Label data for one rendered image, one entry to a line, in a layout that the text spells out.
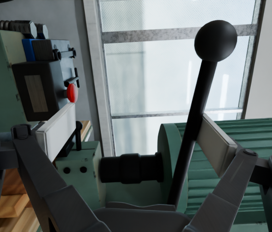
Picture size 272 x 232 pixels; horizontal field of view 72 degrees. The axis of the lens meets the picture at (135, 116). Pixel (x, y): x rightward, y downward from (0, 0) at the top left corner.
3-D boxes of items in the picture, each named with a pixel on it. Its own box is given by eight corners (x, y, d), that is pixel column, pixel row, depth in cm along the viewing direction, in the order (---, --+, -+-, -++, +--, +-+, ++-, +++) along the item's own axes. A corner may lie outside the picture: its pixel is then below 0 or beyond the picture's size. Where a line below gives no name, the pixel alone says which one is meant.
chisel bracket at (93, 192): (60, 142, 39) (100, 139, 39) (71, 193, 44) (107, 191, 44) (44, 162, 32) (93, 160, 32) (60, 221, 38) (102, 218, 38)
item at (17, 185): (38, 134, 41) (63, 132, 41) (40, 141, 41) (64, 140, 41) (-16, 186, 26) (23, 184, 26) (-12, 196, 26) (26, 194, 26)
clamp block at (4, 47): (2, 37, 35) (49, 34, 35) (22, 104, 40) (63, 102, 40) (-80, 33, 22) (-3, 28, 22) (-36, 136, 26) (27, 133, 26)
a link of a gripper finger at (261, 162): (248, 168, 12) (293, 171, 12) (217, 133, 17) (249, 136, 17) (241, 186, 13) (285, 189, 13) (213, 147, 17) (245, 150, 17)
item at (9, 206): (46, 135, 44) (66, 133, 44) (48, 142, 45) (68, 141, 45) (-23, 208, 24) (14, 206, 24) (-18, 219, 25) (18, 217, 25)
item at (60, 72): (48, 40, 34) (78, 38, 34) (60, 97, 38) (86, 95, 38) (1, 38, 22) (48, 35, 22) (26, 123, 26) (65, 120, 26)
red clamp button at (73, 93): (70, 82, 29) (77, 81, 29) (73, 100, 30) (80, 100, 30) (64, 85, 26) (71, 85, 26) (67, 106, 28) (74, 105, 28)
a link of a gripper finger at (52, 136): (49, 168, 14) (38, 167, 14) (76, 128, 20) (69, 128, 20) (45, 131, 13) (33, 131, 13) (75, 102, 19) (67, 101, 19)
